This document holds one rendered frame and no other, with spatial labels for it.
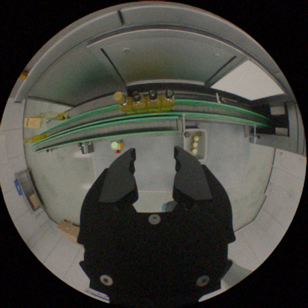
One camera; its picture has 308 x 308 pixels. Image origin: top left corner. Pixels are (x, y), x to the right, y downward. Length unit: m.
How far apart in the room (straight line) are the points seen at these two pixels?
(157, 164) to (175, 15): 0.79
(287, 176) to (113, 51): 4.08
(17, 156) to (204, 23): 6.02
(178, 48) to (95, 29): 0.23
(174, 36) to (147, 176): 0.81
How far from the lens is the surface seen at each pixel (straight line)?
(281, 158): 3.94
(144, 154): 0.74
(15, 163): 5.87
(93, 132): 0.72
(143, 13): 0.29
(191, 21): 0.31
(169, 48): 0.36
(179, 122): 0.60
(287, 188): 4.01
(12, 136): 5.95
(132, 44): 0.34
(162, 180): 0.80
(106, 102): 0.70
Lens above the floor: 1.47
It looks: 78 degrees down
